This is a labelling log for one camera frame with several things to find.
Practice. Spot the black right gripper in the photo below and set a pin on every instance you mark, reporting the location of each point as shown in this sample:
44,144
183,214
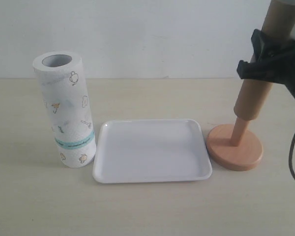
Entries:
270,69

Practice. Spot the brown cardboard tube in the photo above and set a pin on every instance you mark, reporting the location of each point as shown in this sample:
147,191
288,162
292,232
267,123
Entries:
278,24

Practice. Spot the printed white paper towel roll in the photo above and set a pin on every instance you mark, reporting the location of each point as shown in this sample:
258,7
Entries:
64,88

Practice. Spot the wooden paper towel holder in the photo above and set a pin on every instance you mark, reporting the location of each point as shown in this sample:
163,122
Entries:
234,147

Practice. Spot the white rectangular plastic tray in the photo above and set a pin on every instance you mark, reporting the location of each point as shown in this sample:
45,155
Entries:
151,150

